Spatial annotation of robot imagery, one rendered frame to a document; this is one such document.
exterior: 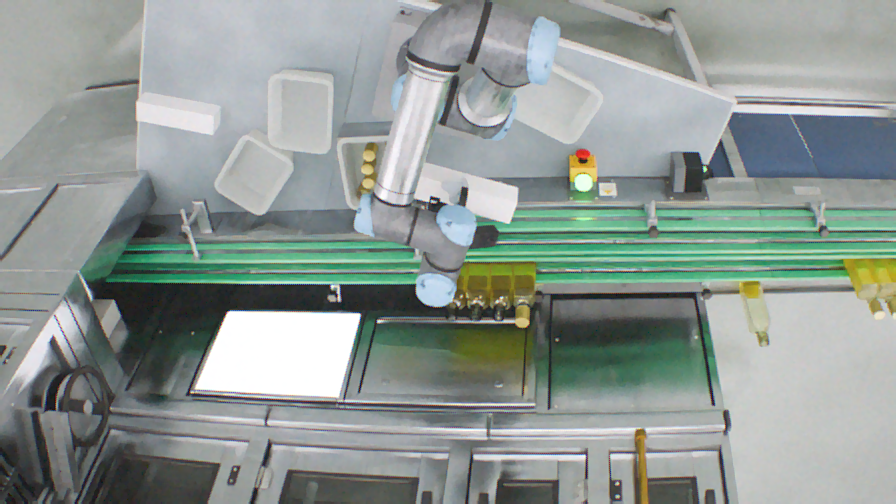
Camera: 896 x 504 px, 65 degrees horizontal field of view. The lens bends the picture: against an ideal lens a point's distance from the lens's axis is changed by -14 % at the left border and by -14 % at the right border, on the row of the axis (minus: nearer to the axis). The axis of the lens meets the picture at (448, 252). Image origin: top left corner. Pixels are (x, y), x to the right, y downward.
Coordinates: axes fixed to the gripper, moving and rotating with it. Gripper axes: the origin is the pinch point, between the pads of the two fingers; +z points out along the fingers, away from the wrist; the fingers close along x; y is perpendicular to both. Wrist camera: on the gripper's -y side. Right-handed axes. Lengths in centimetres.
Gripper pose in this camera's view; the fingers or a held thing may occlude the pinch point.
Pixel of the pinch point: (462, 194)
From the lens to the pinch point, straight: 183.0
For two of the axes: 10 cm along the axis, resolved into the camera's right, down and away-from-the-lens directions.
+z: 1.1, -6.1, 7.8
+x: -2.4, 7.5, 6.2
